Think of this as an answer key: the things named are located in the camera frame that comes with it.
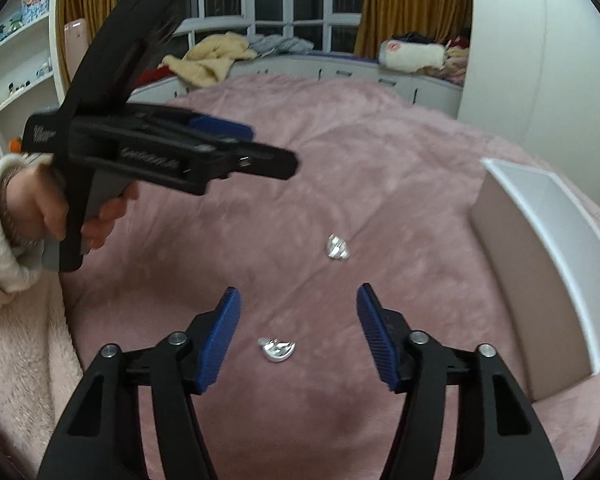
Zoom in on person's left forearm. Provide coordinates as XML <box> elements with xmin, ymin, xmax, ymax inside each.
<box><xmin>0</xmin><ymin>154</ymin><xmax>51</xmax><ymax>295</ymax></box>

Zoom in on pink padded panel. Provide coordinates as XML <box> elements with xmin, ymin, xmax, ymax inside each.
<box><xmin>63</xmin><ymin>17</ymin><xmax>89</xmax><ymax>94</ymax></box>

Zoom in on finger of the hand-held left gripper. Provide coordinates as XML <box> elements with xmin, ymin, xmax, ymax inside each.
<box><xmin>200</xmin><ymin>140</ymin><xmax>301</xmax><ymax>184</ymax></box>
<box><xmin>145</xmin><ymin>106</ymin><xmax>255</xmax><ymax>146</ymax></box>

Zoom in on silver heart earring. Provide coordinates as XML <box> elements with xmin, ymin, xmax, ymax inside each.
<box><xmin>326</xmin><ymin>233</ymin><xmax>352</xmax><ymax>261</ymax></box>

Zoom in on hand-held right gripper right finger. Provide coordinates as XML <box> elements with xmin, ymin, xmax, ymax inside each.
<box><xmin>356</xmin><ymin>282</ymin><xmax>563</xmax><ymax>480</ymax></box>

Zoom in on pale yellow blanket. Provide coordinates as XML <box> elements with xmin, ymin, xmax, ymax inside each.
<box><xmin>161</xmin><ymin>32</ymin><xmax>259</xmax><ymax>92</ymax></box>

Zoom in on pink fluffy blanket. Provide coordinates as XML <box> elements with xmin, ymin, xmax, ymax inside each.
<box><xmin>59</xmin><ymin>72</ymin><xmax>600</xmax><ymax>480</ymax></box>

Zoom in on grey clothes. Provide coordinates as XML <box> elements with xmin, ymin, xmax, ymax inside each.
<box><xmin>249</xmin><ymin>35</ymin><xmax>314</xmax><ymax>59</ymax></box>

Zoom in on white window seat cabinets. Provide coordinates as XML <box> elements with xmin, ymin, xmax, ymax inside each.
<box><xmin>129</xmin><ymin>49</ymin><xmax>464</xmax><ymax>119</ymax></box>

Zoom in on red cloth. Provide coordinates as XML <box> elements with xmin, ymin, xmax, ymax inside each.
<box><xmin>139</xmin><ymin>64</ymin><xmax>172</xmax><ymax>87</ymax></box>

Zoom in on pile of beige red clothes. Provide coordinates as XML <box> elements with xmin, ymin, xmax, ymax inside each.
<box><xmin>444</xmin><ymin>35</ymin><xmax>469</xmax><ymax>87</ymax></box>

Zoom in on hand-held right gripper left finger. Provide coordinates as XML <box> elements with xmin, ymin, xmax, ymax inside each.
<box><xmin>40</xmin><ymin>286</ymin><xmax>243</xmax><ymax>480</ymax></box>

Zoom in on white wardrobe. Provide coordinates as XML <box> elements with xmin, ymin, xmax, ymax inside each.
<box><xmin>454</xmin><ymin>0</ymin><xmax>600</xmax><ymax>223</ymax></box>

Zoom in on white box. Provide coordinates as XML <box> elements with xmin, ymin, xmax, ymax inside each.
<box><xmin>467</xmin><ymin>156</ymin><xmax>600</xmax><ymax>402</ymax></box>

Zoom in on row of small figurines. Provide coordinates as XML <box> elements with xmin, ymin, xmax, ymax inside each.
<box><xmin>0</xmin><ymin>0</ymin><xmax>52</xmax><ymax>157</ymax></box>

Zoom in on white plush pillow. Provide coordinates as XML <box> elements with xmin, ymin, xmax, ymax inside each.
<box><xmin>379</xmin><ymin>39</ymin><xmax>447</xmax><ymax>74</ymax></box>

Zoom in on white wall shelf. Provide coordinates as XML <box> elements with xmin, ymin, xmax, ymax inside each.
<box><xmin>0</xmin><ymin>0</ymin><xmax>65</xmax><ymax>162</ymax></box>

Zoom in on person's left hand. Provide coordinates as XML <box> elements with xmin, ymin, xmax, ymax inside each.
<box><xmin>34</xmin><ymin>165</ymin><xmax>141</xmax><ymax>251</ymax></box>

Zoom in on pink fluffy robe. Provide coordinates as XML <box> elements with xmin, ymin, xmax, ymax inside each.
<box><xmin>0</xmin><ymin>280</ymin><xmax>97</xmax><ymax>467</ymax></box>

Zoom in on dark clothing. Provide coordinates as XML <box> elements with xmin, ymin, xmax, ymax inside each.
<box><xmin>394</xmin><ymin>31</ymin><xmax>438</xmax><ymax>45</ymax></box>

